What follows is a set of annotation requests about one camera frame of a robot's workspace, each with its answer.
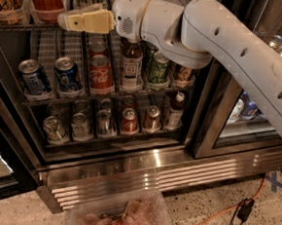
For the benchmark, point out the black power adapter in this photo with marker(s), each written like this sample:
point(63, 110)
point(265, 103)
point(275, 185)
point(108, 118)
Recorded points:
point(245, 209)

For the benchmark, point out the glass fridge door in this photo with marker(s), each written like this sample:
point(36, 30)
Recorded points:
point(223, 130)

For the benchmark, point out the brown tea bottle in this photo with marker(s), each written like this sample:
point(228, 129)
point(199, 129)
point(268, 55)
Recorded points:
point(131, 65)

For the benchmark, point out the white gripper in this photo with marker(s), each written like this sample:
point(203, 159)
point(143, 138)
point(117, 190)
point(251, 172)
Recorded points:
point(130, 11)

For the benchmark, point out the red can bottom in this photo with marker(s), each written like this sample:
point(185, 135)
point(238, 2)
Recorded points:
point(129, 120)

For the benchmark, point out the stainless steel fridge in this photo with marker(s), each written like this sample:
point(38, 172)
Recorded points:
point(75, 173)

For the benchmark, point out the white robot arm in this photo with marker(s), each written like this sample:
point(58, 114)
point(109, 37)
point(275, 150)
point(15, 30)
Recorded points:
point(191, 36)

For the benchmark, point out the clear plastic bin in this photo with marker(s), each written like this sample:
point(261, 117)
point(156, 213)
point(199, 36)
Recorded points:
point(145, 207)

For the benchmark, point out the white green can bottom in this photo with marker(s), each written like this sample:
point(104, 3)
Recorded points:
point(56, 132)

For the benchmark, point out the silver grey can bottom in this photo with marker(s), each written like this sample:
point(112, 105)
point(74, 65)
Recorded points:
point(105, 126)

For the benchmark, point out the green can behind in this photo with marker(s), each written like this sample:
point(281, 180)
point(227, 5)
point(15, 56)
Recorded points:
point(149, 52)

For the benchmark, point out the small tea bottle bottom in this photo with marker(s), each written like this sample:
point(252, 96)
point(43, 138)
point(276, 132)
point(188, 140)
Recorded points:
point(174, 111)

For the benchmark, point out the red cola can front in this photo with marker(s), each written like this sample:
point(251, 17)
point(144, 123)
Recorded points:
point(100, 75)

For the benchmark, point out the blue pepsi can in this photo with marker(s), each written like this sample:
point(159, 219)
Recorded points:
point(250, 108)

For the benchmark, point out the green can front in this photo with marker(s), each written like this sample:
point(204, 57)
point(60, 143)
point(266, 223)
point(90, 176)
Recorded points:
point(157, 74)

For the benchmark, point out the brown orange can front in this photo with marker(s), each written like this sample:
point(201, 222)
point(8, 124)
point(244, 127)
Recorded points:
point(183, 76)

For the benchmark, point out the red cola can behind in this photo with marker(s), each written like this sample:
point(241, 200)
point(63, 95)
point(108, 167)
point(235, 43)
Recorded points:
point(98, 48)

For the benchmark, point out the blue silver can left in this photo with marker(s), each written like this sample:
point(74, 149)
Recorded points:
point(35, 80)

